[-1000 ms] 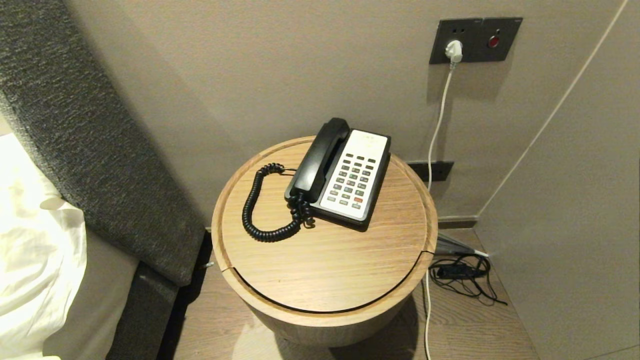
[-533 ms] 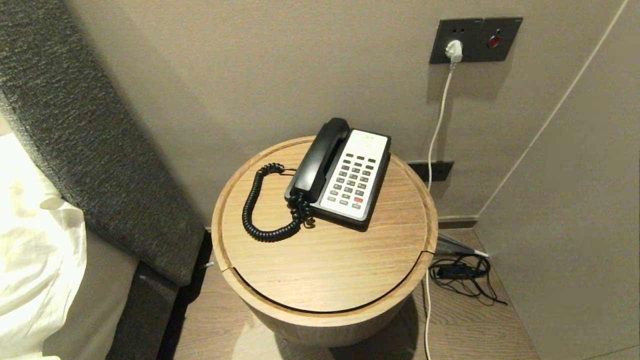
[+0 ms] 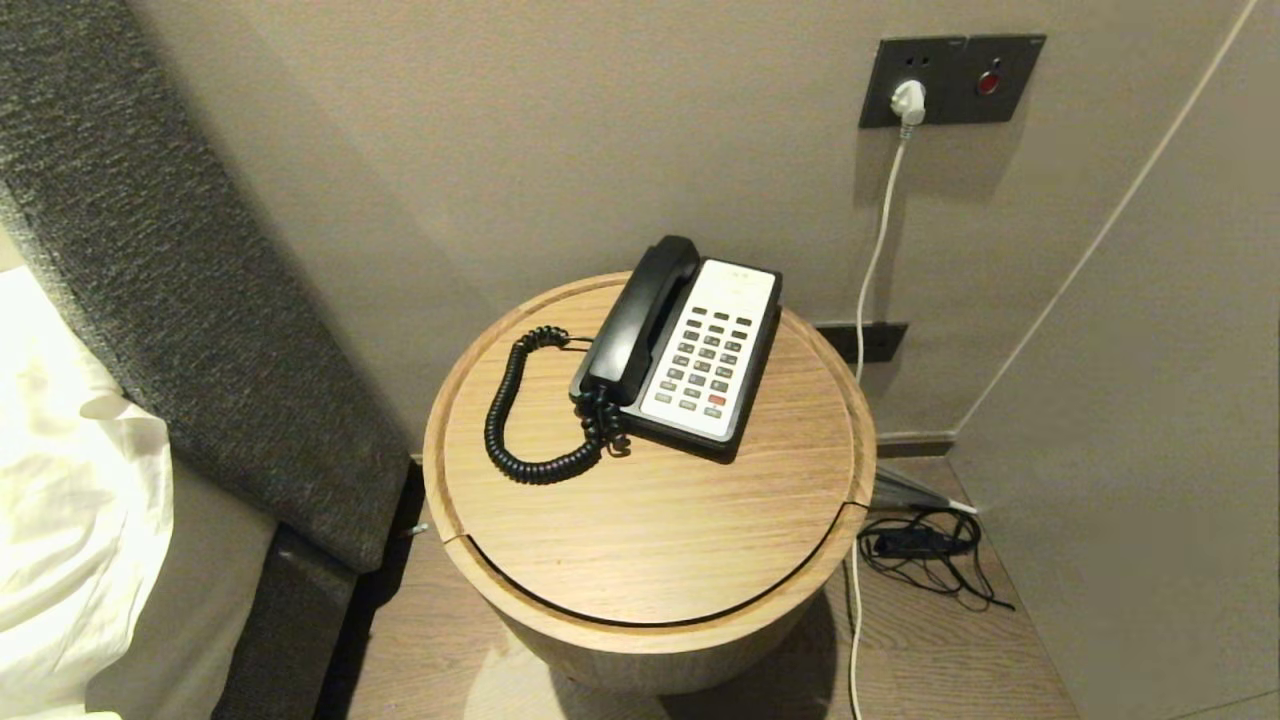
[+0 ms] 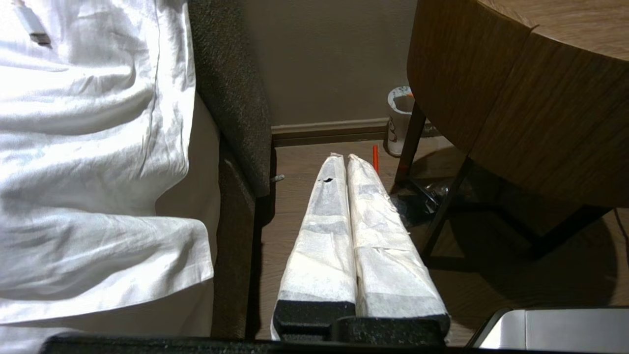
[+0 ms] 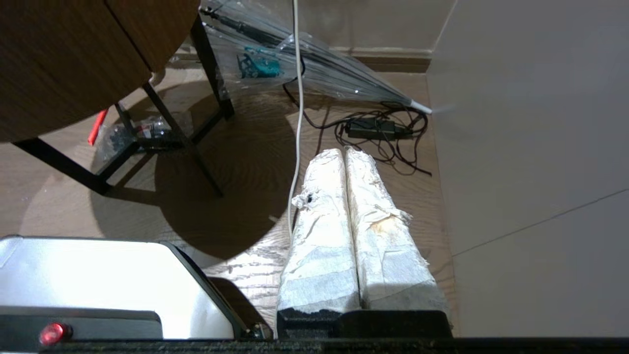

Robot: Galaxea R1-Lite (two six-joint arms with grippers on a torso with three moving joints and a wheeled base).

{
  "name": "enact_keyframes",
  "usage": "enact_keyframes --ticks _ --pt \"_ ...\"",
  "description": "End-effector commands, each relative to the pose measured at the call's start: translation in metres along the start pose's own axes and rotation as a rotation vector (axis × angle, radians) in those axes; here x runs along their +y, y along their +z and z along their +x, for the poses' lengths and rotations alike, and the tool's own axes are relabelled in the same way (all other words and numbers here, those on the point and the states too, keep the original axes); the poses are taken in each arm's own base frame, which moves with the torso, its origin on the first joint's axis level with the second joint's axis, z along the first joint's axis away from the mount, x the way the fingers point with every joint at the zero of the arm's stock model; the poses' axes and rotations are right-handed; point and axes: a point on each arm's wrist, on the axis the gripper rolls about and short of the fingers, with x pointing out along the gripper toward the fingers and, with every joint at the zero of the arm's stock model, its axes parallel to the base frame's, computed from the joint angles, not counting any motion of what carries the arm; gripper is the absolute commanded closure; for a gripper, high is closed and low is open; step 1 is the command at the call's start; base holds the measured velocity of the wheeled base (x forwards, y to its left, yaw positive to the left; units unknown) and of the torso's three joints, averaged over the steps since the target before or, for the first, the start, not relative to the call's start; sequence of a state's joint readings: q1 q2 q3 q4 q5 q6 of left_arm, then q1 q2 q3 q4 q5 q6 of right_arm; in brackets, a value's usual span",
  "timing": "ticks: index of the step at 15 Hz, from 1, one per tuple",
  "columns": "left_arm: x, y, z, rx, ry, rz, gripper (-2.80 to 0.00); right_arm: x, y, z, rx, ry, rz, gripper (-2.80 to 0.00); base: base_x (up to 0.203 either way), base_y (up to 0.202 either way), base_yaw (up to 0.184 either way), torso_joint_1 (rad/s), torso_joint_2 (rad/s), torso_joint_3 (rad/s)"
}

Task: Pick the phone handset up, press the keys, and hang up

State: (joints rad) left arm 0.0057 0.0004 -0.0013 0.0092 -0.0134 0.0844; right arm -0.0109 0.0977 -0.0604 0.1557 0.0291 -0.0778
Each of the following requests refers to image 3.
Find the black cable bundle with adapter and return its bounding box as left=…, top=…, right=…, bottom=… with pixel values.
left=856, top=506, right=1017, bottom=614

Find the grey fabric headboard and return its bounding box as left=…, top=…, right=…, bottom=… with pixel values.
left=0, top=0, right=414, bottom=720

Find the black telephone handset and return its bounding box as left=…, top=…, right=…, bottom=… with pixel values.
left=570, top=235, right=702, bottom=407

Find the black phone base white keypad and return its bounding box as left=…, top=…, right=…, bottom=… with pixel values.
left=575, top=258, right=785, bottom=465

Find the round wooden side table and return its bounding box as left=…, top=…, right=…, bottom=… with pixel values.
left=422, top=270, right=879, bottom=697

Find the white power cable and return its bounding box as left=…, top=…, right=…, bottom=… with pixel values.
left=847, top=120, right=912, bottom=720

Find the dark grey wall socket panel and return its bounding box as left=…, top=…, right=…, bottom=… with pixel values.
left=858, top=36, right=968, bottom=130

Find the dark panel with red button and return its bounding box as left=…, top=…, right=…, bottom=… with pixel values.
left=960, top=34, right=1048, bottom=126

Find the black coiled phone cord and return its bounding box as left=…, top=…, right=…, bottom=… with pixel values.
left=483, top=325, right=634, bottom=487

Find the white power plug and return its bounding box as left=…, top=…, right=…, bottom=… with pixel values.
left=890, top=80, right=928, bottom=129

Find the small dark wall socket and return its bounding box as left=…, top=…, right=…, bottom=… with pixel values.
left=814, top=321, right=910, bottom=365

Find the beige bed sheet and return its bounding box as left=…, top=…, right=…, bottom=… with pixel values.
left=84, top=455, right=280, bottom=720

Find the white pillow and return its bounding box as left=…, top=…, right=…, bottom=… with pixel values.
left=0, top=264, right=177, bottom=720

